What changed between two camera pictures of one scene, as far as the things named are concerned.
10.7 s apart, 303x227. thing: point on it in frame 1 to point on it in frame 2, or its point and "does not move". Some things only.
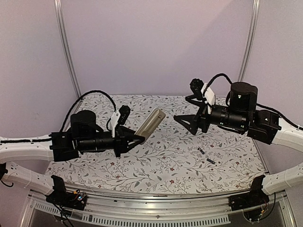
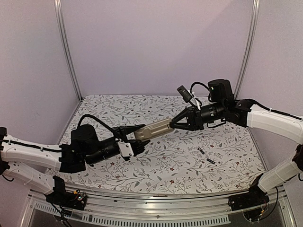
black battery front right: [210, 161] does not move
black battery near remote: [200, 150] does not move
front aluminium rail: [218, 202] does not move
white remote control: [150, 123] to [151, 130]
